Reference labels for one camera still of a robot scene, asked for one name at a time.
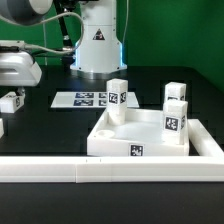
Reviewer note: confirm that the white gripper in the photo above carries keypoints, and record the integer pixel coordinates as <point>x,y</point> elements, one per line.
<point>19,69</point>

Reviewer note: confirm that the white square tabletop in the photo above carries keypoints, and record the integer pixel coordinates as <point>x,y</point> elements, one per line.
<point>140,135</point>

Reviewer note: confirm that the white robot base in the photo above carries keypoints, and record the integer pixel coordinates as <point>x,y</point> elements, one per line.
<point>99,56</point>

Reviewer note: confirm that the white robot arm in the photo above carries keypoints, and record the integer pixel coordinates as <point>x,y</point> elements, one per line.
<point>21,12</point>

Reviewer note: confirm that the white marker sheet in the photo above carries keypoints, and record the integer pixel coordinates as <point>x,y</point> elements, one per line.
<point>88,100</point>

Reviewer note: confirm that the white U-shaped obstacle fence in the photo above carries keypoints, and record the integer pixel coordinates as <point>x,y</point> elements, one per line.
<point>207,165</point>

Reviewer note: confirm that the black camera stand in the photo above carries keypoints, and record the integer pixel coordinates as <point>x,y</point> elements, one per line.
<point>67,42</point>

